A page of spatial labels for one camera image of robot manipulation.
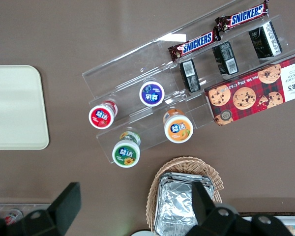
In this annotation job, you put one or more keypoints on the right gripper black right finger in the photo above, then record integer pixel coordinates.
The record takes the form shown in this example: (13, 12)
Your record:
(201, 204)

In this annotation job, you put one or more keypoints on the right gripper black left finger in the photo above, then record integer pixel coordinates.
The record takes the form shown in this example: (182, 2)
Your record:
(66, 204)

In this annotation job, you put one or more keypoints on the oval tan wicker basket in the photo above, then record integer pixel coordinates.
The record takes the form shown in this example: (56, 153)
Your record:
(186, 166)

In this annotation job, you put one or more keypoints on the beige plastic tray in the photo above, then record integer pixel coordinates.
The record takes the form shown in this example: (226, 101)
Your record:
(14, 108)

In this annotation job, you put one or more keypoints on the stacked aluminium foil trays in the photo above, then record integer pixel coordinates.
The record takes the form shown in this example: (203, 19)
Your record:
(177, 204)

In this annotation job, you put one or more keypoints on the clear acrylic bottle rack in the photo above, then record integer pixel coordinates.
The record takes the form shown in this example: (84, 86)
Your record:
(39, 206)

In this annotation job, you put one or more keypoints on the red cola bottle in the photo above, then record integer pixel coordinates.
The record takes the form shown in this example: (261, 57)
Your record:
(12, 216)

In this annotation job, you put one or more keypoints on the green lid gum bottle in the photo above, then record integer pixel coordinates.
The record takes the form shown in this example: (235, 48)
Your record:
(126, 155)

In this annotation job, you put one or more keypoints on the orange lid gum bottle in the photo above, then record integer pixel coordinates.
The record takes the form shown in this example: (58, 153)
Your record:
(178, 129)

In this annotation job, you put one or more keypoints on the red lid gum bottle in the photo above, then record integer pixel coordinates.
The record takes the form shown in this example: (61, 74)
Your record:
(101, 118)

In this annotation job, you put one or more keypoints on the red tartan cookie box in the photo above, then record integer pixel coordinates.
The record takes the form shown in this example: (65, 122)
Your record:
(250, 96)

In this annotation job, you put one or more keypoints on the blue lid gum bottle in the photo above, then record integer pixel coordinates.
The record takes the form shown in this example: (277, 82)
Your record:
(151, 94)

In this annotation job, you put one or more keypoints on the small black carton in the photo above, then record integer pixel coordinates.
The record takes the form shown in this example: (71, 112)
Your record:
(225, 57)
(265, 40)
(189, 76)

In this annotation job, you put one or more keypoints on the clear acrylic tiered stand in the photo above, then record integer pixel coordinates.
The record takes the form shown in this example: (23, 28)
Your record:
(127, 73)

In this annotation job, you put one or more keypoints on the Snickers chocolate bar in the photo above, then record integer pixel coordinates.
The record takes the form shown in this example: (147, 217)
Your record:
(195, 44)
(244, 16)

